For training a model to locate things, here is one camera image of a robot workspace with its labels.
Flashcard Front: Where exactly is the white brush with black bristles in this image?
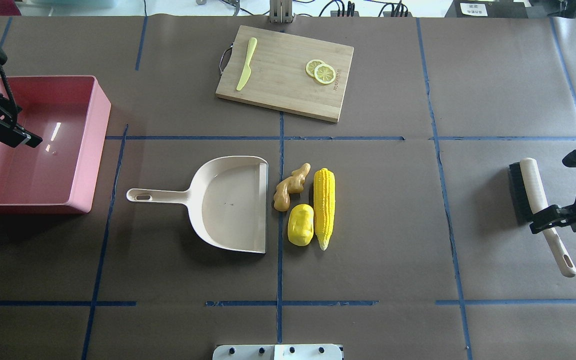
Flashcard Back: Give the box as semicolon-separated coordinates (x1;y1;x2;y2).
508;157;576;278

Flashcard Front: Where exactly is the yellow toy pepper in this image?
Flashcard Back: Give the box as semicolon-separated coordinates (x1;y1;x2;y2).
286;203;314;247

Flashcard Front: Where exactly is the bamboo cutting board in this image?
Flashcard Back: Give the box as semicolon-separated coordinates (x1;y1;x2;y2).
215;25;354;123

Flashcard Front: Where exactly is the rear toy lemon slice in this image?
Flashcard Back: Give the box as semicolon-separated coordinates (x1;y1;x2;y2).
305;59;325;78

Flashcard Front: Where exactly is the front toy lemon slice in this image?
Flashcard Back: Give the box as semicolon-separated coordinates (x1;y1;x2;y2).
313;63;338;85

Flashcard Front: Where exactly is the yellow toy corn cob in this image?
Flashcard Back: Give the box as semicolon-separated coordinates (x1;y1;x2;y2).
313;168;336;251

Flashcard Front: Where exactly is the pink plastic bin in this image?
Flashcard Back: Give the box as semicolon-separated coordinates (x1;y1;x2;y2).
0;75;112;215

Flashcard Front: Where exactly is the toy lemon slice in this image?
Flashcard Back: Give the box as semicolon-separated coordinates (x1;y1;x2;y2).
313;63;338;85
305;59;325;78

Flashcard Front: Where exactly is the beige plastic dustpan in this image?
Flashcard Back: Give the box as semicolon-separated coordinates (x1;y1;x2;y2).
126;155;269;255

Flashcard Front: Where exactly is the tan toy ginger root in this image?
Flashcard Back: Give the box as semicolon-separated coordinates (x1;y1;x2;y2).
273;162;311;212

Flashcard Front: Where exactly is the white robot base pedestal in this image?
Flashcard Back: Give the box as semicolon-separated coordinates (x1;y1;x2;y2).
212;343;345;360

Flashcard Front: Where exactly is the light green plastic knife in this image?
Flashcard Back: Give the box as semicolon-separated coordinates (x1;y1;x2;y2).
235;37;258;92

